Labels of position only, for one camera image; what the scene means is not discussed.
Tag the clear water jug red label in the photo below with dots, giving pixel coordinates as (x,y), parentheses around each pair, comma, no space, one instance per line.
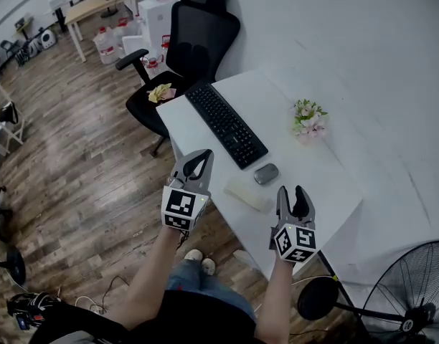
(123,29)
(106,45)
(153,65)

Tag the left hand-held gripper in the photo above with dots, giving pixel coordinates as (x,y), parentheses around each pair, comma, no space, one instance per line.
(183,206)

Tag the grey computer mouse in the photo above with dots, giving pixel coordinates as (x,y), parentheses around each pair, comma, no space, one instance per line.
(266,173)

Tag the white round appliance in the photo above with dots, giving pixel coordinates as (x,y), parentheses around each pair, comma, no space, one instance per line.
(47,38)

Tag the black chair base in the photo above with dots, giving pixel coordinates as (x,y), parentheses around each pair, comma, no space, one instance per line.
(4,249)

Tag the person's black shirt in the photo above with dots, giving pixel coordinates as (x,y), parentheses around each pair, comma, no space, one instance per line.
(191,321)

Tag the yellow crumpled cloth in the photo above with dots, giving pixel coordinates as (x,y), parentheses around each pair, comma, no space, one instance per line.
(159,92)

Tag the person's white shoe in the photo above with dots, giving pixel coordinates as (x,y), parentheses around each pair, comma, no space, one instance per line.
(193,254)
(208,265)

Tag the small white box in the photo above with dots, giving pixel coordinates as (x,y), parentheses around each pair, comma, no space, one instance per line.
(133,45)

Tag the black keyboard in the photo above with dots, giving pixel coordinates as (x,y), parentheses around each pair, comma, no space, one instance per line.
(225,124)

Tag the black mesh office chair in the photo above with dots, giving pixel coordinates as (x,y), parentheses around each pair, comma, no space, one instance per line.
(201,38)

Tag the wooden table with white legs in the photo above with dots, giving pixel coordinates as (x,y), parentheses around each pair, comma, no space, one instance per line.
(94,7)

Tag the person's right forearm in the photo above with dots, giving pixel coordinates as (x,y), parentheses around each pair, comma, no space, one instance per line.
(277,299)

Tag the person's left forearm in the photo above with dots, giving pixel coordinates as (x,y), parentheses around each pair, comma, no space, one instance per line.
(158,271)

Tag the black floor fan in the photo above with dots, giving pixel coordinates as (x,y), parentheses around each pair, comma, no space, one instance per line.
(413,292)

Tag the pink and white flower bouquet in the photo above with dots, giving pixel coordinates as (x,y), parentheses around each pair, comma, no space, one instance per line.
(309,120)

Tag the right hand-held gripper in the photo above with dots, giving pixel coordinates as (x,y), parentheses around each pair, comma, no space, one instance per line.
(296,242)

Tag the black device with screen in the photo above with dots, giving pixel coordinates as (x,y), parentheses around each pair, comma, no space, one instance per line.
(29,310)

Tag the person's blue jeans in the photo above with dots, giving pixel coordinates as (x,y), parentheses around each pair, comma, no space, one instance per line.
(205,289)

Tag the large white box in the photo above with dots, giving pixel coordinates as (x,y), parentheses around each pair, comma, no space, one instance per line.
(158,18)

